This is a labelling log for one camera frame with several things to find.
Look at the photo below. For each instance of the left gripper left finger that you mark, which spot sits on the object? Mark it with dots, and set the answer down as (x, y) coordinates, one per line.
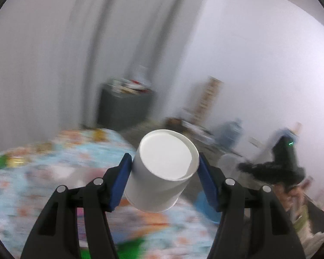
(55, 232)

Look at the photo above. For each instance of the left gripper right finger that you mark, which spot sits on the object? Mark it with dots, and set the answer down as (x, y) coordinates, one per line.
(272, 234)

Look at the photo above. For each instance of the white paper cup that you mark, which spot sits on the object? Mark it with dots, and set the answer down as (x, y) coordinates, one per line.
(162, 167)

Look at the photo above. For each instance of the blue water jug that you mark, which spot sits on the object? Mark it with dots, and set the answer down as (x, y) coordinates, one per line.
(229, 134)

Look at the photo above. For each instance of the floral tablecloth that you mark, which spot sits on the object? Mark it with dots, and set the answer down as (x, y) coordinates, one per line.
(29, 176)

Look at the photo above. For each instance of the dark grey cabinet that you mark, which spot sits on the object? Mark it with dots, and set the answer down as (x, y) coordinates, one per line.
(119, 111)

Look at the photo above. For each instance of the clutter on cabinet top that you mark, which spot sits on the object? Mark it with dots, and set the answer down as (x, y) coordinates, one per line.
(137, 84)

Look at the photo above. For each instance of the grey curtain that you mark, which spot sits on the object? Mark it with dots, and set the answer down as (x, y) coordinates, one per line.
(56, 54)

